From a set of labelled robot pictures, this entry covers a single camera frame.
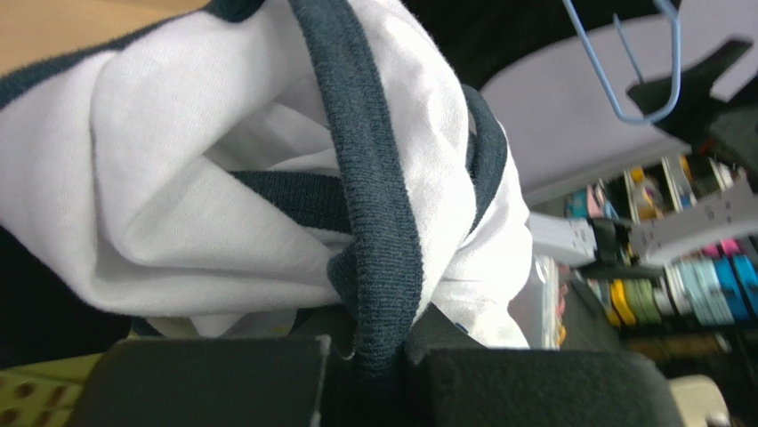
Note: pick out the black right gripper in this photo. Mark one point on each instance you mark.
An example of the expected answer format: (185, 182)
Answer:
(723, 130)

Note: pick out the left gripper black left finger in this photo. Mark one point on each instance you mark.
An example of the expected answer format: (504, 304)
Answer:
(294, 381)

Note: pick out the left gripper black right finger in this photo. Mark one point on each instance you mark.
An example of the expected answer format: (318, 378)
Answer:
(454, 381)

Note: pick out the white tank top navy trim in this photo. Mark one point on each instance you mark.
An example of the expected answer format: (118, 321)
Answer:
(229, 169)

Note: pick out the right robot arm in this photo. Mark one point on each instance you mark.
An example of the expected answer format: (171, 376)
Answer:
(602, 248)

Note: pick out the olive green plastic basket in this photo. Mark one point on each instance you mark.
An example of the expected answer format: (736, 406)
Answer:
(43, 394)

